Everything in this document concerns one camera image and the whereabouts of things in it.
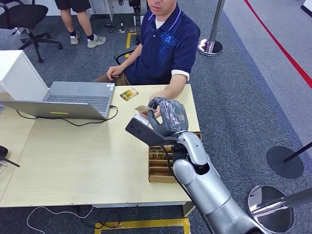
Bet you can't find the seated person's right hand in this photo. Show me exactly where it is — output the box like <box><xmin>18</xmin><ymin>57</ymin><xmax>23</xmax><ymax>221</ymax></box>
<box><xmin>107</xmin><ymin>65</ymin><xmax>126</xmax><ymax>82</ymax></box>

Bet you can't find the seated person's left hand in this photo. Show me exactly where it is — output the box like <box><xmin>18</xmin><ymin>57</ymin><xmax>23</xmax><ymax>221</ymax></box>
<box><xmin>148</xmin><ymin>91</ymin><xmax>169</xmax><ymax>119</ymax></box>

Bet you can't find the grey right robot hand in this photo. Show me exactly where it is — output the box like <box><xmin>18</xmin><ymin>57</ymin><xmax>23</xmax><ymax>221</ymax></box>
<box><xmin>147</xmin><ymin>96</ymin><xmax>190</xmax><ymax>137</ymax></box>

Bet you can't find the gold card stack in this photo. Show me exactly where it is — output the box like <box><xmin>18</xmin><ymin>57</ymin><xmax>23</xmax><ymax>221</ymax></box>
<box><xmin>150</xmin><ymin>149</ymin><xmax>172</xmax><ymax>161</ymax></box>

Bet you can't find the seated person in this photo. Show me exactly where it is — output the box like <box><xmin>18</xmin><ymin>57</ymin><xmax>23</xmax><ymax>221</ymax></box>
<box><xmin>94</xmin><ymin>0</ymin><xmax>201</xmax><ymax>119</ymax></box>

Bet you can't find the wooden card organizer box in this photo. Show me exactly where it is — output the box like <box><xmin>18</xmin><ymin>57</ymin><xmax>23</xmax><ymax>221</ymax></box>
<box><xmin>148</xmin><ymin>131</ymin><xmax>202</xmax><ymax>184</ymax></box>

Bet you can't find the standing person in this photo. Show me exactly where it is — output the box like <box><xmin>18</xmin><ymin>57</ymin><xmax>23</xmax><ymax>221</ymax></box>
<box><xmin>54</xmin><ymin>0</ymin><xmax>107</xmax><ymax>49</ymax></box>

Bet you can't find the black tripod stand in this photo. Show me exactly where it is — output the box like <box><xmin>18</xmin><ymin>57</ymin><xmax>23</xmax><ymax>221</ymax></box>
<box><xmin>128</xmin><ymin>0</ymin><xmax>150</xmax><ymax>46</ymax></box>

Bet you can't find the grey laptop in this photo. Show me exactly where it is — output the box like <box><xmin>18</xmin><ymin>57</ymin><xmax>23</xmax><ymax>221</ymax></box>
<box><xmin>0</xmin><ymin>80</ymin><xmax>116</xmax><ymax>121</ymax></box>

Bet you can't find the chrome stanchion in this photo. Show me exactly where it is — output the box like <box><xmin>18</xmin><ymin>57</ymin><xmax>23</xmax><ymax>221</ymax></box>
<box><xmin>247</xmin><ymin>185</ymin><xmax>312</xmax><ymax>234</ymax></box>
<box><xmin>197</xmin><ymin>0</ymin><xmax>227</xmax><ymax>58</ymax></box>

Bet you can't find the light wood desk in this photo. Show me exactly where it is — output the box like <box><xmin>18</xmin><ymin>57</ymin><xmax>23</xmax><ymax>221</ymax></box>
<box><xmin>0</xmin><ymin>84</ymin><xmax>203</xmax><ymax>217</ymax></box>
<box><xmin>0</xmin><ymin>93</ymin><xmax>38</xmax><ymax>198</ymax></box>

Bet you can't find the black office chair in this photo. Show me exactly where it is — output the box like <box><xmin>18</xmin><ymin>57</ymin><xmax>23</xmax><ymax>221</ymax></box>
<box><xmin>0</xmin><ymin>0</ymin><xmax>63</xmax><ymax>64</ymax></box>

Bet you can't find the white box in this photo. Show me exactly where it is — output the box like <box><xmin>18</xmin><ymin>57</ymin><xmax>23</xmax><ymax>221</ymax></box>
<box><xmin>0</xmin><ymin>49</ymin><xmax>49</xmax><ymax>101</ymax></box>

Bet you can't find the black stanchion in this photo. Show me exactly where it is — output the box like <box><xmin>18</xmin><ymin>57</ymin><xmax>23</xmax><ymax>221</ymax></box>
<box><xmin>266</xmin><ymin>141</ymin><xmax>312</xmax><ymax>179</ymax></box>

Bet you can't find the black handheld radio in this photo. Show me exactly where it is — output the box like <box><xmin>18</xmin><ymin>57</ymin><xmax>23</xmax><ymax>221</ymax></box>
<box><xmin>0</xmin><ymin>145</ymin><xmax>20</xmax><ymax>168</ymax></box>

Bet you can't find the white sign board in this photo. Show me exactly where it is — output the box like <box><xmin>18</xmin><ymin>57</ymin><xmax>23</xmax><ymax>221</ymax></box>
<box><xmin>300</xmin><ymin>0</ymin><xmax>312</xmax><ymax>19</ymax></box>

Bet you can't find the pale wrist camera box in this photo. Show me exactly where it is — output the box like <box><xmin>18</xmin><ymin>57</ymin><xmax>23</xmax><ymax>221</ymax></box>
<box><xmin>134</xmin><ymin>114</ymin><xmax>150</xmax><ymax>127</ymax></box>

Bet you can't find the black wrist mount plate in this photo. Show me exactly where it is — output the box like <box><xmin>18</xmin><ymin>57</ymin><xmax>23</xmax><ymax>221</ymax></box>
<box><xmin>125</xmin><ymin>117</ymin><xmax>178</xmax><ymax>147</ymax></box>

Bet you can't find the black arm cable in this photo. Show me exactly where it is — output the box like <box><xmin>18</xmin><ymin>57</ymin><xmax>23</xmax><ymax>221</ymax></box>
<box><xmin>159</xmin><ymin>144</ymin><xmax>214</xmax><ymax>234</ymax></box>

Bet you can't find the black laptop power cable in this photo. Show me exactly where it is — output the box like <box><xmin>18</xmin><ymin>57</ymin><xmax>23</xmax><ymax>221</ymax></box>
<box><xmin>15</xmin><ymin>105</ymin><xmax>119</xmax><ymax>128</ymax></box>

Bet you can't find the black floor cable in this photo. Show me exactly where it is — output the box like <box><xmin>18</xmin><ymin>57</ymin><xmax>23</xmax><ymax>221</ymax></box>
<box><xmin>77</xmin><ymin>209</ymin><xmax>122</xmax><ymax>231</ymax></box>

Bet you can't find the white floor cable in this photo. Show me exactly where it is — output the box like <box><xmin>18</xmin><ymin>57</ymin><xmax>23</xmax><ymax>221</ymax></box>
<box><xmin>26</xmin><ymin>205</ymin><xmax>94</xmax><ymax>234</ymax></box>

